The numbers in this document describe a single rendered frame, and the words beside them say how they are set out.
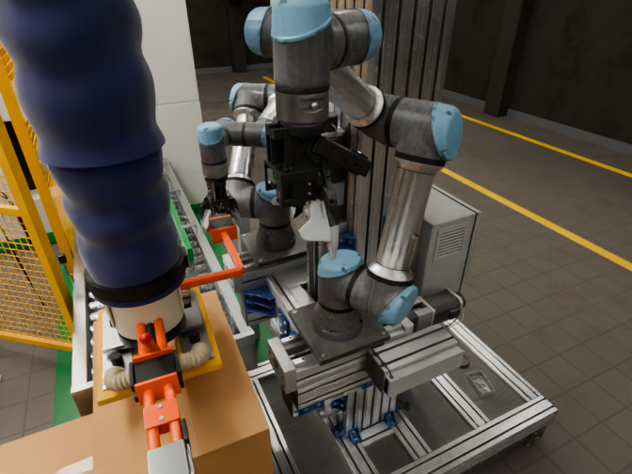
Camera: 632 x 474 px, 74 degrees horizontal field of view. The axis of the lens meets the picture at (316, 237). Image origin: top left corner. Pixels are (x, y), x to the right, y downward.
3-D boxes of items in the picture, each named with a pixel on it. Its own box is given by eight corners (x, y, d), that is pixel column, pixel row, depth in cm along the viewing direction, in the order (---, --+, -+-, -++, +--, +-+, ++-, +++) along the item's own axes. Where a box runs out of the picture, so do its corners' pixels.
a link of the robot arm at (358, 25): (328, 5, 67) (281, 7, 60) (389, 7, 61) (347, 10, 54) (327, 57, 71) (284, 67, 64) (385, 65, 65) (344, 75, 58)
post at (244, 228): (247, 335, 263) (230, 188, 211) (258, 331, 265) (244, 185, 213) (251, 341, 258) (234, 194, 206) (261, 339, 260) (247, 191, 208)
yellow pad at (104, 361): (99, 315, 124) (94, 302, 121) (135, 306, 127) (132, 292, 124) (98, 407, 97) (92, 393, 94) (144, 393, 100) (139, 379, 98)
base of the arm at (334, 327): (347, 299, 131) (348, 274, 126) (373, 330, 120) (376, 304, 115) (303, 314, 126) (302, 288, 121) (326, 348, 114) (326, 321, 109)
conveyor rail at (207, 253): (165, 179, 368) (160, 158, 358) (170, 178, 370) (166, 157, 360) (245, 366, 190) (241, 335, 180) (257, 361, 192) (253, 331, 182)
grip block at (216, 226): (207, 231, 144) (205, 219, 141) (231, 227, 147) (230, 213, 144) (212, 244, 137) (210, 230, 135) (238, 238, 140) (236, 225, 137)
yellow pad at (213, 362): (166, 298, 130) (163, 285, 127) (198, 291, 133) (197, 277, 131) (182, 381, 103) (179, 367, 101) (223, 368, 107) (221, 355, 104)
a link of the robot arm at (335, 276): (334, 277, 125) (335, 238, 118) (372, 295, 118) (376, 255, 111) (308, 298, 117) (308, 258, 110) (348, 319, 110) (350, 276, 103)
